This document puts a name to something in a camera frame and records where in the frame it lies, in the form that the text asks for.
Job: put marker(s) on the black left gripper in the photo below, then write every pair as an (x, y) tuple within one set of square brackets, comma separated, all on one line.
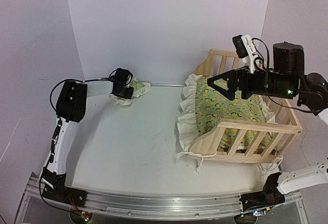
[(129, 95)]

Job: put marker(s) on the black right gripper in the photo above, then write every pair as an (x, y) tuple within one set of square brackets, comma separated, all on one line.
[(232, 78)]

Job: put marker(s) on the small lemon print pillow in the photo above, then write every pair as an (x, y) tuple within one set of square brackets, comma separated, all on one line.
[(139, 89)]

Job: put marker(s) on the lemon print bed cushion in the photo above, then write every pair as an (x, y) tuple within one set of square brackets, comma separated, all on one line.
[(203, 107)]

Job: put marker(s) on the wooden pet bed frame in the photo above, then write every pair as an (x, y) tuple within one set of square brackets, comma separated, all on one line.
[(246, 141)]

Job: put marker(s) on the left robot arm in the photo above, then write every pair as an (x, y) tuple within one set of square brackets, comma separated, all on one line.
[(70, 109)]

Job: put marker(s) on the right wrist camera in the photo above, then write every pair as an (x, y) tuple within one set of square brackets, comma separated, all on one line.
[(247, 52)]

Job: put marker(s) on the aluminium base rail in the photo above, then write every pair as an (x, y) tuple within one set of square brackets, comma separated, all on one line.
[(41, 204)]

